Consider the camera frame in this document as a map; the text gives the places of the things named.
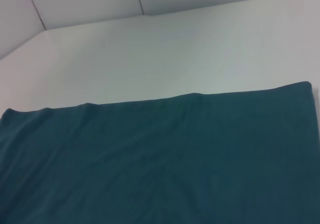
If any teal blue printed t-shirt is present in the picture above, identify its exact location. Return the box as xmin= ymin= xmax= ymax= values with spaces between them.
xmin=0 ymin=80 xmax=320 ymax=224

